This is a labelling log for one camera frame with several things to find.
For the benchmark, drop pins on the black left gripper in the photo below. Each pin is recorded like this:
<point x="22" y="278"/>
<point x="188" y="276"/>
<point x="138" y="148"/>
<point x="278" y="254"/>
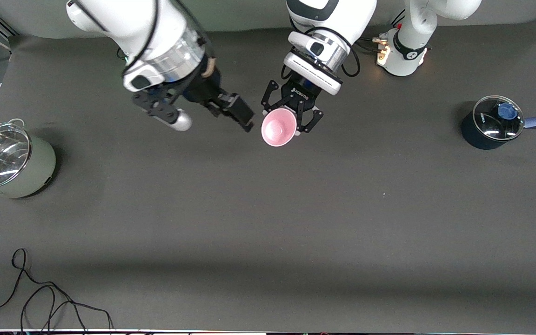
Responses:
<point x="301" y="92"/>

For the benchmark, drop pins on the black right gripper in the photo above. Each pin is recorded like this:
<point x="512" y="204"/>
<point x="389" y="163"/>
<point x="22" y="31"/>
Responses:
<point x="201" y="88"/>

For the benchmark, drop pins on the pink plastic cup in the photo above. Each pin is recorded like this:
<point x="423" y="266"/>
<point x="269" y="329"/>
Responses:
<point x="277" y="128"/>

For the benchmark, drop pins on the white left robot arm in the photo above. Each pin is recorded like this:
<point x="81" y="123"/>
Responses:
<point x="342" y="18"/>

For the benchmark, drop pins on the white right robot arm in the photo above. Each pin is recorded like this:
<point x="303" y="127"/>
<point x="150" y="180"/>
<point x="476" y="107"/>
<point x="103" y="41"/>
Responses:
<point x="123" y="18"/>

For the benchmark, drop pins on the dark grey table mat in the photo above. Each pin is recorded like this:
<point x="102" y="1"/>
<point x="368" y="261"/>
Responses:
<point x="268" y="209"/>

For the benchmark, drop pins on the dark blue saucepan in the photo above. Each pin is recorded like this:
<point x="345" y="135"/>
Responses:
<point x="479" y="139"/>

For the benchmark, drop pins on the pale green cooking pot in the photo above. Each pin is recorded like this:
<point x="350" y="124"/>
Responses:
<point x="35" y="172"/>

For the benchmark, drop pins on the glass lid blue knob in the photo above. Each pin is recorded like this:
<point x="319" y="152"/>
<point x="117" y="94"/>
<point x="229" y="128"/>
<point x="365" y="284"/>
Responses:
<point x="493" y="125"/>

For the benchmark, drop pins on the glass pot lid beige knob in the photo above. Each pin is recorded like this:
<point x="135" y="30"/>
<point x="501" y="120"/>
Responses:
<point x="0" y="153"/>

